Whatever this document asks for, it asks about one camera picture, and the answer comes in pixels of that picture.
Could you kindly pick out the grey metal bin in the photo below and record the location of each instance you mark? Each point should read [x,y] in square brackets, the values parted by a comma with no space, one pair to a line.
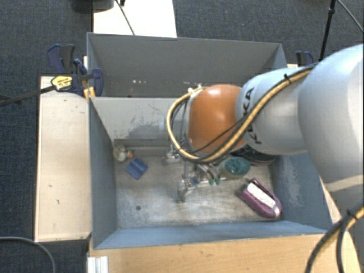
[159,209]

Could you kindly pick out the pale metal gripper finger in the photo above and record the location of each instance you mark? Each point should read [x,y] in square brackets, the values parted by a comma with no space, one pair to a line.
[181,192]
[190,188]

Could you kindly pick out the pale wood flat board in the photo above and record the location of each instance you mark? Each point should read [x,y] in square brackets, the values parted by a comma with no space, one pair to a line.
[62,166]

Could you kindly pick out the white and orange toy animal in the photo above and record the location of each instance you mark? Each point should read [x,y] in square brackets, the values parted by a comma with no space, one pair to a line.
[121,153]

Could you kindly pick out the blue ridged sponge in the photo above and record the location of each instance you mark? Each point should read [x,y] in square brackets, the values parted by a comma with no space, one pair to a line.
[136,168]

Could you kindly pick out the purple and white brush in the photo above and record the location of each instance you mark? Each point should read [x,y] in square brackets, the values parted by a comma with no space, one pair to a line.
[261,199]

